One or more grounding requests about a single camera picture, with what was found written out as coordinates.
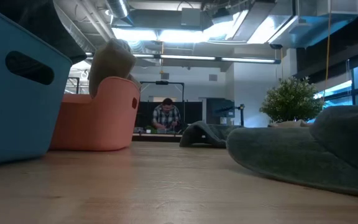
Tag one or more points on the blue plastic bin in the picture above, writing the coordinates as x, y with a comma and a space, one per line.
17, 124

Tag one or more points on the black gantry frame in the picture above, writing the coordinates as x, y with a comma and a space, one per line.
162, 82

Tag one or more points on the potted green plant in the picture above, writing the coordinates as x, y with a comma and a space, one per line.
291, 99

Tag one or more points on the seated person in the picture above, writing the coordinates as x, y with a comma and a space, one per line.
166, 118

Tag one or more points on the round silver air duct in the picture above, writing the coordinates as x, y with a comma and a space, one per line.
118, 7

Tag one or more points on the rectangular metal air duct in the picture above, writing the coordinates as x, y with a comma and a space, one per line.
306, 25

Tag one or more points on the tan cap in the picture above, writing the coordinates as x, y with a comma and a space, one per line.
287, 124

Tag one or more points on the orange plastic bin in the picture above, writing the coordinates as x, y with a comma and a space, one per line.
98, 124

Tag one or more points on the long ceiling light strip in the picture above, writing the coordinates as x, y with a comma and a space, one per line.
197, 58

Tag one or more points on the gray ceiling box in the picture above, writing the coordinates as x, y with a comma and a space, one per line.
191, 17

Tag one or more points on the black aluminium table frame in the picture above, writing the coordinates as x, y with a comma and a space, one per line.
157, 139

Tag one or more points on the bright ceiling light panel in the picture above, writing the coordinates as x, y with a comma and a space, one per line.
154, 35

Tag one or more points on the black camera stand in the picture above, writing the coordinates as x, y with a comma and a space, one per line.
242, 113

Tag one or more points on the beige cloth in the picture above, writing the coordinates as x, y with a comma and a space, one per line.
110, 65

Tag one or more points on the dark green cap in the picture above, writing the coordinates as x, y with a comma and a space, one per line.
204, 133
291, 155
51, 31

